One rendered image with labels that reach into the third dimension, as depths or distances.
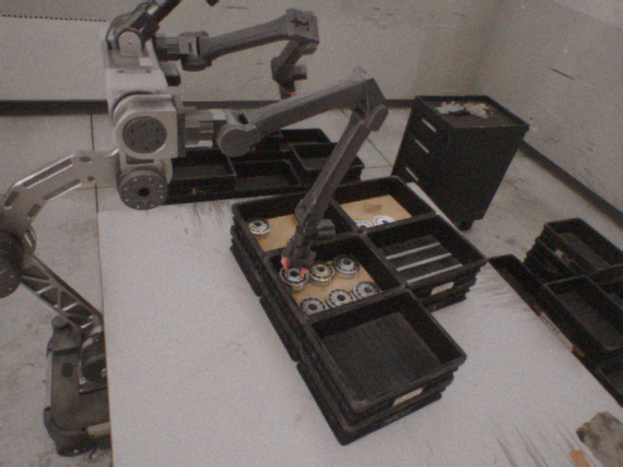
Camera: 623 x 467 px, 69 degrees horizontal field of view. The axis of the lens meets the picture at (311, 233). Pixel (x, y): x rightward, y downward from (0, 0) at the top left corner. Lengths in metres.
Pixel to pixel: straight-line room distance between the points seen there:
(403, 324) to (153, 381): 0.81
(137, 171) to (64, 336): 1.00
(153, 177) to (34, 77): 2.92
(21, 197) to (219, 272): 0.69
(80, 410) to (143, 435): 0.65
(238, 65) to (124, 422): 3.54
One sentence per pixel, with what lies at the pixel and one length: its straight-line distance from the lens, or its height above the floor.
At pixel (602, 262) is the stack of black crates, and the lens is 3.05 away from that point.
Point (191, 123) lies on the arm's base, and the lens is 1.09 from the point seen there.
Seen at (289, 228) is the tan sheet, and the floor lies 0.83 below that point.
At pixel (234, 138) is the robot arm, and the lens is 1.11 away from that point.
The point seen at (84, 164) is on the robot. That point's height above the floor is 1.17.
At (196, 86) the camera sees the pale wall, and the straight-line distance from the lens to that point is 4.46.
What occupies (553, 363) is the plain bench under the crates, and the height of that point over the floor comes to 0.70.
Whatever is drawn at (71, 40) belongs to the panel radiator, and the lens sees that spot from 4.14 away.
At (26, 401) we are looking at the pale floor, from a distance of 2.42.
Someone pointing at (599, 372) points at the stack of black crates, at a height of 0.48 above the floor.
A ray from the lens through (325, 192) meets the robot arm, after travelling 1.32.
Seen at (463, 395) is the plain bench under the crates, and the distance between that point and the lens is 1.67.
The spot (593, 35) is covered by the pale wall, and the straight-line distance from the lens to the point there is 4.90.
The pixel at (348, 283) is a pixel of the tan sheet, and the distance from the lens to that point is 1.64.
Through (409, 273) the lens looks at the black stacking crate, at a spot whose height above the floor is 0.83.
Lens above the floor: 1.97
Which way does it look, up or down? 39 degrees down
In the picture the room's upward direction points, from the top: 12 degrees clockwise
